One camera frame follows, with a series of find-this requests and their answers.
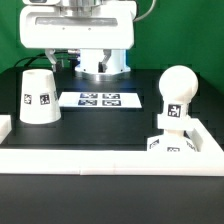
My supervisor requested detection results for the white lamp shade cone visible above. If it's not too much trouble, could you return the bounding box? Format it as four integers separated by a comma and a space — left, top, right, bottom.
20, 69, 61, 124

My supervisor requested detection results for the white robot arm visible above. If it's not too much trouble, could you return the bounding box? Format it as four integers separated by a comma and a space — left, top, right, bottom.
19, 0, 137, 81

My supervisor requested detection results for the white lamp bulb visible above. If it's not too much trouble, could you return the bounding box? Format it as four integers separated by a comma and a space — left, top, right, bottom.
157, 65, 198, 131

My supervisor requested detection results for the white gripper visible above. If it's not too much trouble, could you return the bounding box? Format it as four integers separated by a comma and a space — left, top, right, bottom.
20, 0, 137, 73

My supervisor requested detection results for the white foam border frame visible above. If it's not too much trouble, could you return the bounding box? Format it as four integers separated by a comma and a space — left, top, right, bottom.
0, 119, 224, 176

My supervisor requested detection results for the white marker tag sheet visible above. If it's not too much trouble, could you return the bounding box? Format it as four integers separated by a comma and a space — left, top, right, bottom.
59, 92, 141, 109

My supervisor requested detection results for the black cable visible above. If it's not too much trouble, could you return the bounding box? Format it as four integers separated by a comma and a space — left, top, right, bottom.
13, 49, 73, 69

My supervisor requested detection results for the white lamp base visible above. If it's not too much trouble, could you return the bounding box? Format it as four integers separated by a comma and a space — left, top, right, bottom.
147, 130, 197, 152

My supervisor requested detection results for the grey hose cable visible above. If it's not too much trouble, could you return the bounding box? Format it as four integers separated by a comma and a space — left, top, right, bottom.
133, 0, 158, 24

